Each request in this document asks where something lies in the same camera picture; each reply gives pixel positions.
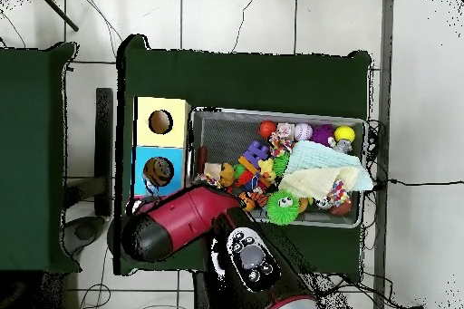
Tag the brown plush toy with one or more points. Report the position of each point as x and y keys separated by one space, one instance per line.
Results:
x=228 y=175

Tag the purple plastic building block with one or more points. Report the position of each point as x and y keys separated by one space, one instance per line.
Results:
x=255 y=152

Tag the plain wooden cube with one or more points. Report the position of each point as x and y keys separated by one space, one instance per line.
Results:
x=212 y=170

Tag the red maraca rattle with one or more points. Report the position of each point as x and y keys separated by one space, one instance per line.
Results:
x=267 y=128

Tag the tiger striped toy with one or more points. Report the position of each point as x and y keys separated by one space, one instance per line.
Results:
x=255 y=199

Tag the green spiky ball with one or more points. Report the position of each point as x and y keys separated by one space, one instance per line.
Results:
x=283 y=209

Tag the mint knitted cloth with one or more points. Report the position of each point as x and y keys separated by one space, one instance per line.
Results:
x=319 y=158

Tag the cream knitted cloth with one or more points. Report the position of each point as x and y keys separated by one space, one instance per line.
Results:
x=322 y=181

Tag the multicoloured patterned cloth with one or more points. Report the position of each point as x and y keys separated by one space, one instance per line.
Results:
x=339 y=193

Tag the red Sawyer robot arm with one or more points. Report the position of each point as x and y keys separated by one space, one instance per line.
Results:
x=188 y=218

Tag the clear shallow mesh bin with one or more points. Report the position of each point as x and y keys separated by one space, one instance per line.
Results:
x=206 y=124

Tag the wooden box with three holes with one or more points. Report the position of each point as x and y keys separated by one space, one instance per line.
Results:
x=159 y=124

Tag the dark red sausage toy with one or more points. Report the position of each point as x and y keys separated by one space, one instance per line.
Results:
x=201 y=159

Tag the floral patterned fabric knot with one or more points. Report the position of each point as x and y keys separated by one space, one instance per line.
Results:
x=284 y=132

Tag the dark green tablecloth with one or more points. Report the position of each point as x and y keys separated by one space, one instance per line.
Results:
x=254 y=84

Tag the white baseball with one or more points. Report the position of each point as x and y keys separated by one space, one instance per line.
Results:
x=303 y=132

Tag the purple monster toy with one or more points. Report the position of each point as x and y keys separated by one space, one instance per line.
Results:
x=322 y=135

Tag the yellow ball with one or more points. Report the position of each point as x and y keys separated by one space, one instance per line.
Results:
x=344 y=133

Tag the black panel stand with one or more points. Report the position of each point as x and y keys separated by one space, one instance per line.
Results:
x=104 y=142

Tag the grey round stand base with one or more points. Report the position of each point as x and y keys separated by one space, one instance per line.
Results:
x=83 y=231

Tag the dark green side cloth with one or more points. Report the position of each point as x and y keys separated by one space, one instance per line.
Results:
x=36 y=106

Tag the black rod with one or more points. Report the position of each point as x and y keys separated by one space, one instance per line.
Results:
x=58 y=10

